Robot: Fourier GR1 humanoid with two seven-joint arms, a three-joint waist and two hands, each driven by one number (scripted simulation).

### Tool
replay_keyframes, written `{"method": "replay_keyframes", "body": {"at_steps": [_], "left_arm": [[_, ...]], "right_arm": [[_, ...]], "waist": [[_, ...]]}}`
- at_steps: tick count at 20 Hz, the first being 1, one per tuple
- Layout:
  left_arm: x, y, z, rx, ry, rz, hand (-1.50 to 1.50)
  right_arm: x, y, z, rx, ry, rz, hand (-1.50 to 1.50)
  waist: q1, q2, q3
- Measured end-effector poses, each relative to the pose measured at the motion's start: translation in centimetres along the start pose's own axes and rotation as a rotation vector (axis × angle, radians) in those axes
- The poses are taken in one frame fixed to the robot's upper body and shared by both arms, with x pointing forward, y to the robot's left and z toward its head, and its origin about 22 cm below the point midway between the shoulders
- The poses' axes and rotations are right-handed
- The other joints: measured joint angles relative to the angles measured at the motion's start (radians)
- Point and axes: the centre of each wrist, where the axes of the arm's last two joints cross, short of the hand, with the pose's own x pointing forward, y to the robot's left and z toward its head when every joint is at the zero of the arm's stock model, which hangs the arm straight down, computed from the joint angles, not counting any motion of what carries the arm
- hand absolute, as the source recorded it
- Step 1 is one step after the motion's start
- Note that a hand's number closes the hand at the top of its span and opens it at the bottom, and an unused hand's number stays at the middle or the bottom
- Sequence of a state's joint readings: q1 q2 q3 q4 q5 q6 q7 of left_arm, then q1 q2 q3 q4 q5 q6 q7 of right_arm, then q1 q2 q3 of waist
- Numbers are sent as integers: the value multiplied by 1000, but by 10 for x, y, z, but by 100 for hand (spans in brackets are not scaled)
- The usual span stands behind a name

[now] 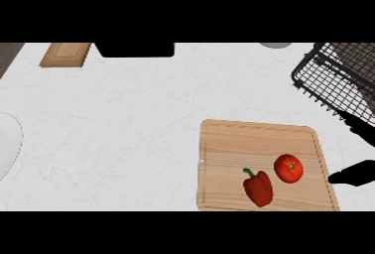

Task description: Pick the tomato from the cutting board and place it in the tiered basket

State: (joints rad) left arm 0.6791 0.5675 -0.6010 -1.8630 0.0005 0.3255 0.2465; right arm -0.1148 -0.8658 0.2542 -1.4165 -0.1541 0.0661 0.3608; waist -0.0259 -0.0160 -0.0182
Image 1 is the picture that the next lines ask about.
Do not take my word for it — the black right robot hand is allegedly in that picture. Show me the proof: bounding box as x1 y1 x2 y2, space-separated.
326 109 375 188

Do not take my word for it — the red tomato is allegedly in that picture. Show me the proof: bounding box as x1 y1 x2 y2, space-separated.
272 153 303 185

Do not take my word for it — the wooden cutting board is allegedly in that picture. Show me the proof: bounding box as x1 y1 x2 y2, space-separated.
194 118 340 212

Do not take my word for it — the red bell pepper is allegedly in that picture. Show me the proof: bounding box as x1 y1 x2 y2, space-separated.
241 167 275 208

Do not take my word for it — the grey round object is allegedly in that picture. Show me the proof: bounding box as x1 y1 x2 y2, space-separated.
258 43 293 50

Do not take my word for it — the black appliance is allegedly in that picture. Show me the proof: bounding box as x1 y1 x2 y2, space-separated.
92 43 175 59

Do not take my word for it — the tan wooden block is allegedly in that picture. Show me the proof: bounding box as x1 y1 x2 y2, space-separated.
38 43 94 68

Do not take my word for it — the white sink basin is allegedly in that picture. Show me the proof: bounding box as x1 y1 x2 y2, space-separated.
0 112 24 182

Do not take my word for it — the black wire tiered basket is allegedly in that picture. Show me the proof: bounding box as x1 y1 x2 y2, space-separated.
289 43 375 127

